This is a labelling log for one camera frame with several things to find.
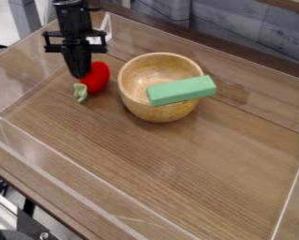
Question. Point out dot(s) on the wooden bowl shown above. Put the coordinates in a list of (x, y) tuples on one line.
[(149, 69)]

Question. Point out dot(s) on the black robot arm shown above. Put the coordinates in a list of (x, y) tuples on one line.
[(74, 19)]

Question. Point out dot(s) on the black bracket with bolt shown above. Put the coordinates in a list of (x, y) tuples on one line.
[(29, 226)]

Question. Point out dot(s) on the green rectangular block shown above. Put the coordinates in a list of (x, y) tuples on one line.
[(182, 90)]

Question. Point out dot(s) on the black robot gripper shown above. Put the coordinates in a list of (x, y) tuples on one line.
[(77, 49)]

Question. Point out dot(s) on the red plush strawberry green stem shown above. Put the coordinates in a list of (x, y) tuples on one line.
[(94, 82)]

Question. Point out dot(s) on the clear acrylic tray walls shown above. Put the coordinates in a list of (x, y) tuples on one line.
[(213, 177)]

